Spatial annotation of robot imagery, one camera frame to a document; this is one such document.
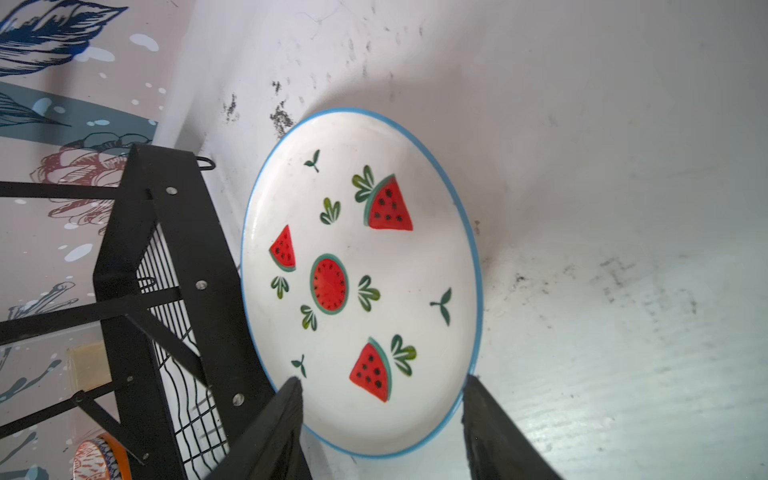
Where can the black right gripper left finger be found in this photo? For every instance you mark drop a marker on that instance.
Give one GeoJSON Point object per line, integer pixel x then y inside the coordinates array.
{"type": "Point", "coordinates": [270, 447]}

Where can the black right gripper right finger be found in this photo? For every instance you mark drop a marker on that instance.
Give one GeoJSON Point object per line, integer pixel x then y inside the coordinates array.
{"type": "Point", "coordinates": [496, 448]}

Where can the black wire dish rack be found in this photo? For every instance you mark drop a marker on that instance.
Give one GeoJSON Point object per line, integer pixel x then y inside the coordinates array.
{"type": "Point", "coordinates": [186, 382]}

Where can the white watermelon plate blue rim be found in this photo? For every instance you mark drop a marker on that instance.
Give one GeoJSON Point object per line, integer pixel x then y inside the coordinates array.
{"type": "Point", "coordinates": [361, 279]}

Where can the orange bowl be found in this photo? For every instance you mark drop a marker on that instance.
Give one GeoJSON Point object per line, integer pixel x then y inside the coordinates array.
{"type": "Point", "coordinates": [122, 468]}

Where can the blue zigzag patterned bowl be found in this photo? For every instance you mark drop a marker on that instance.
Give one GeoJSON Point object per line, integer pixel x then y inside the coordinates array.
{"type": "Point", "coordinates": [95, 460]}

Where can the yellow plastic cup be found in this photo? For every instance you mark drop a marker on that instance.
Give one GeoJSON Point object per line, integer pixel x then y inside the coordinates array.
{"type": "Point", "coordinates": [88, 366]}

